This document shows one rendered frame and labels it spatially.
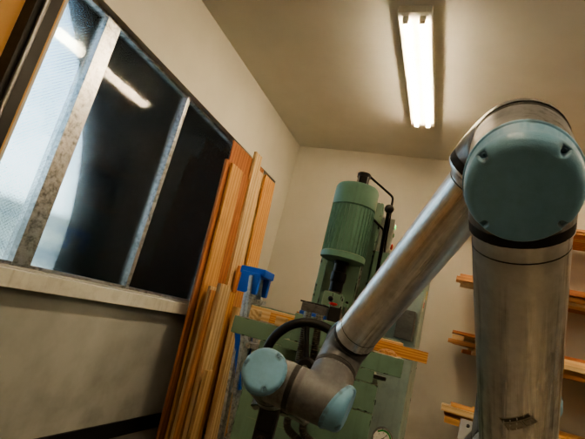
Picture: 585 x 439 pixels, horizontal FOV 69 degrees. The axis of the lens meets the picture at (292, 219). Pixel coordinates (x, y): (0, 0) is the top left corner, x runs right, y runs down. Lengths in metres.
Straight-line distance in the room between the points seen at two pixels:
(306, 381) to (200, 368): 2.17
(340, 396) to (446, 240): 0.35
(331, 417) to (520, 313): 0.42
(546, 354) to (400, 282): 0.25
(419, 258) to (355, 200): 0.95
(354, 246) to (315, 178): 2.88
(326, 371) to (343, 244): 0.82
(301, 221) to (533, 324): 3.85
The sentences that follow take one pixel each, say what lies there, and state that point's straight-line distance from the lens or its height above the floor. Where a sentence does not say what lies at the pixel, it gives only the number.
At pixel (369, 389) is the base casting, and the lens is 1.52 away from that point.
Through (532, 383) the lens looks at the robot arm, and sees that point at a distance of 0.67.
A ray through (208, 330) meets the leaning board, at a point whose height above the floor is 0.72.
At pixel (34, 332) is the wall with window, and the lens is 2.36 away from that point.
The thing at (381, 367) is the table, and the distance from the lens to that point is 1.52.
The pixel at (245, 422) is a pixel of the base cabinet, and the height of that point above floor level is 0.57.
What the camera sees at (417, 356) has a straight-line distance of 1.68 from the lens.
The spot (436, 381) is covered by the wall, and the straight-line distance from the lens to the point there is 3.99.
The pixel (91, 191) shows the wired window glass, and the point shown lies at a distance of 2.48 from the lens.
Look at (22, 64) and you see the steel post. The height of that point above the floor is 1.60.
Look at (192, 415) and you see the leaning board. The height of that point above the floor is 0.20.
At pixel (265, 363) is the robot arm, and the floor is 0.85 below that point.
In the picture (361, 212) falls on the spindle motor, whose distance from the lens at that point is 1.67.
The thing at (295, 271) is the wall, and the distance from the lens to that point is 4.26.
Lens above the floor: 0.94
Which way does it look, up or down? 12 degrees up
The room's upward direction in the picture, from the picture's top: 14 degrees clockwise
